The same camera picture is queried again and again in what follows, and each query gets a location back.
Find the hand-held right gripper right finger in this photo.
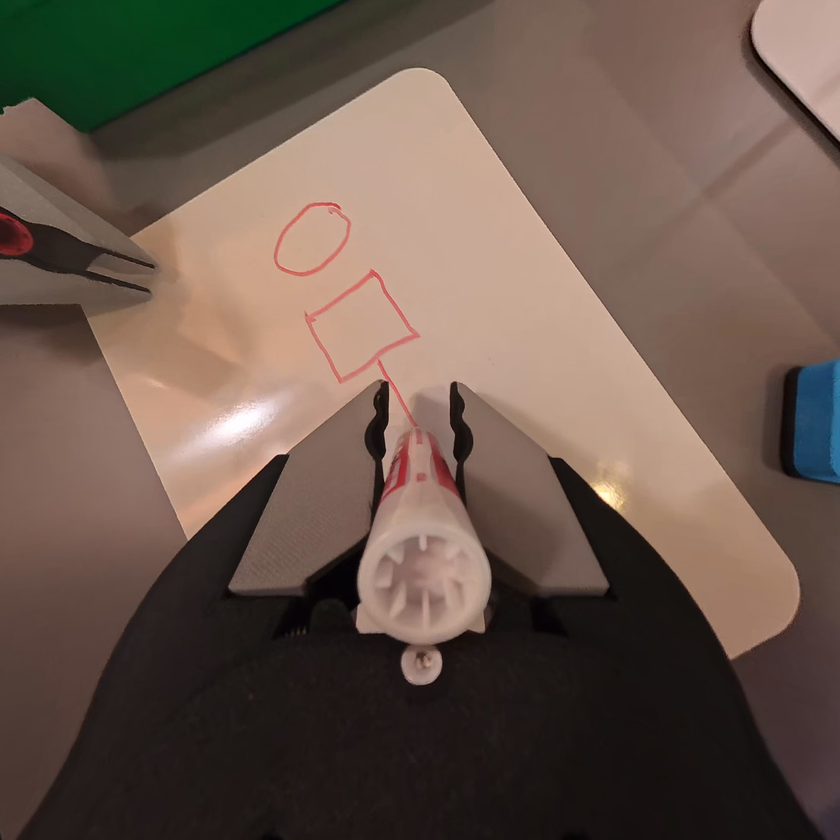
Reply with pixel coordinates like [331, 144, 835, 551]
[449, 381, 610, 599]

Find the white whiteboard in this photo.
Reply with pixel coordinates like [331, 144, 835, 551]
[85, 67, 802, 660]

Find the blue eraser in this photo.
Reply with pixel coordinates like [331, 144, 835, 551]
[781, 360, 840, 485]

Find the red dry-erase marker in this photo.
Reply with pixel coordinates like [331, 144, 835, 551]
[357, 427, 493, 643]

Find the red marker cap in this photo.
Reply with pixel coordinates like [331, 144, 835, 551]
[0, 213, 35, 257]

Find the green plastic bin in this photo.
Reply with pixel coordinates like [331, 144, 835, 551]
[0, 0, 343, 132]

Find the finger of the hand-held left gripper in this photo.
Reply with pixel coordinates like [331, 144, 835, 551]
[0, 155, 157, 273]
[0, 252, 153, 308]

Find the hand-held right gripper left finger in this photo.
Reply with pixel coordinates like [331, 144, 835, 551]
[226, 379, 390, 598]

